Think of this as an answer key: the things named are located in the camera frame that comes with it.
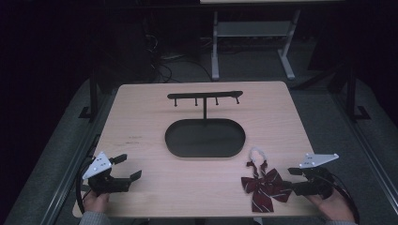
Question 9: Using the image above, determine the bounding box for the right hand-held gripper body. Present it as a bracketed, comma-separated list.
[293, 152, 340, 201]

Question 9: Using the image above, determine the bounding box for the black hook stand with tray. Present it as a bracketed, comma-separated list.
[164, 90, 247, 159]

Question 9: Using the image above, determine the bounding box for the black metal stand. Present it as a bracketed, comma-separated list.
[342, 60, 373, 124]
[78, 67, 100, 122]

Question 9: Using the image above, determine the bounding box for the person's right hand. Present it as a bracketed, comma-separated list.
[307, 187, 357, 223]

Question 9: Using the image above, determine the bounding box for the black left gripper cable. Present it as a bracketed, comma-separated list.
[75, 158, 96, 216]

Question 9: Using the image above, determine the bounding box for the tangle of black floor cables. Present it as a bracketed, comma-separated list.
[144, 32, 214, 84]

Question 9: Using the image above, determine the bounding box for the person's left hand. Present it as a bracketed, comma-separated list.
[82, 189, 111, 214]

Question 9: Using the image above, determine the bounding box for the dark red striped bow tie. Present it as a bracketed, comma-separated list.
[240, 146, 294, 215]

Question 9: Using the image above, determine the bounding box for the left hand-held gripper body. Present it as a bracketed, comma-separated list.
[82, 151, 132, 197]

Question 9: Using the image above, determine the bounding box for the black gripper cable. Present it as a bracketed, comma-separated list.
[75, 158, 96, 216]
[318, 172, 361, 225]

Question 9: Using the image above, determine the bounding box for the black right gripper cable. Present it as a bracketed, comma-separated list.
[318, 172, 361, 225]

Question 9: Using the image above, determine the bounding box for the grey metal floor rail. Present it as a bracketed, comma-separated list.
[329, 92, 398, 209]
[38, 92, 111, 225]

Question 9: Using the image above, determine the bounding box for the white metal desk frame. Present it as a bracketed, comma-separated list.
[199, 0, 345, 82]

